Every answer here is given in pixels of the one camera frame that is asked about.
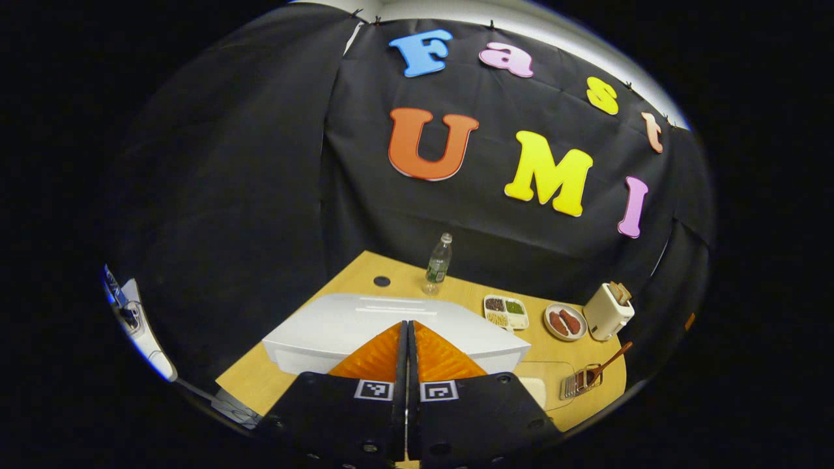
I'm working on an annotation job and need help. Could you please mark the clear water bottle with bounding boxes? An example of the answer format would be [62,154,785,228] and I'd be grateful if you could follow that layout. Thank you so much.
[422,233,453,296]

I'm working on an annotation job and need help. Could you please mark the white round plate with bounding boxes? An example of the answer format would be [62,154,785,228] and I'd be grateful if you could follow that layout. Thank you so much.
[543,303,588,342]

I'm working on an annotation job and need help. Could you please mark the white divided grain dish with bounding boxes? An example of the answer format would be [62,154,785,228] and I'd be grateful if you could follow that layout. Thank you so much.
[483,294,530,331]

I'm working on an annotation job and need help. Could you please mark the white toaster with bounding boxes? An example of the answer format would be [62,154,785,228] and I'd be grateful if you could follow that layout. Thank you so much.
[583,282,635,341]

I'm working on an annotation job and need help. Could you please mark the brown wooden spoon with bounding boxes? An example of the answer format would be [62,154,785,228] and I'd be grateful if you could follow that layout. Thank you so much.
[582,341,633,385]

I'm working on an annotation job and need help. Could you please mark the white rice cooker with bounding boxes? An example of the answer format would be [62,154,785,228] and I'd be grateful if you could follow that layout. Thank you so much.
[262,293,532,376]

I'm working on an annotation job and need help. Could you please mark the clear box of rice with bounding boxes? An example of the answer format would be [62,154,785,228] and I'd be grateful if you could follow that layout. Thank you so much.
[515,362,577,411]

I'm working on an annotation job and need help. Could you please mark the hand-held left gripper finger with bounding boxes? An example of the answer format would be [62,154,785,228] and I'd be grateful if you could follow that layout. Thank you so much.
[257,320,408,469]
[407,320,561,469]

